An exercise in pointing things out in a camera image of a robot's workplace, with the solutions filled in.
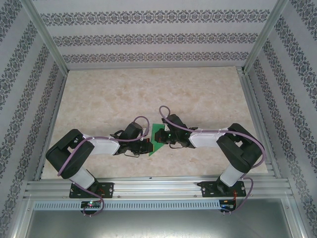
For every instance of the aluminium mounting rail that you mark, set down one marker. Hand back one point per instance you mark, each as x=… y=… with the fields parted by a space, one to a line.
x=153 y=186

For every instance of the aluminium side rail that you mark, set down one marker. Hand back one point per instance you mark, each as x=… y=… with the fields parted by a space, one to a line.
x=257 y=111
x=55 y=109

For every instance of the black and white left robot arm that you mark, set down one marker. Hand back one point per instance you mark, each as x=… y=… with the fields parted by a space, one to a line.
x=74 y=161

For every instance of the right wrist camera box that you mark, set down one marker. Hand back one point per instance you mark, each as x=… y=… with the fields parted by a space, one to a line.
x=165 y=126

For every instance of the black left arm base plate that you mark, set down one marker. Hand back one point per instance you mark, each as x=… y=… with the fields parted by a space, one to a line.
x=109 y=189

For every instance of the grey sheet metal panel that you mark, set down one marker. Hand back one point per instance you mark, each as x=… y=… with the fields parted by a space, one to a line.
x=158 y=223

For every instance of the green paper sheet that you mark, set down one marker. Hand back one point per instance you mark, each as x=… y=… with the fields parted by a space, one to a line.
x=156 y=148

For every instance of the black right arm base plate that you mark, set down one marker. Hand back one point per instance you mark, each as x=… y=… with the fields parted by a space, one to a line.
x=208 y=189

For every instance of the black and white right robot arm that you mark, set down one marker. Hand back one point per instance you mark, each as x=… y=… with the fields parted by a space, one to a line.
x=237 y=153

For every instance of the aluminium frame post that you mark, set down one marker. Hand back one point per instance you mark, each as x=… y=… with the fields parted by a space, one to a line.
x=49 y=42
x=265 y=37

